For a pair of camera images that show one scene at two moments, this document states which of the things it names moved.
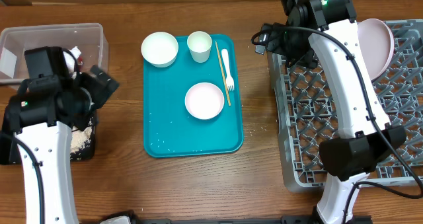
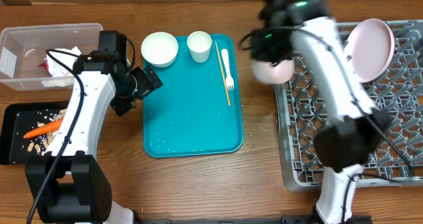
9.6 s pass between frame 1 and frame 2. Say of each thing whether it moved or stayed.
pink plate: stayed
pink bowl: moved
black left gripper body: moved
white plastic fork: stayed
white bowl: stayed
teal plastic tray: stayed
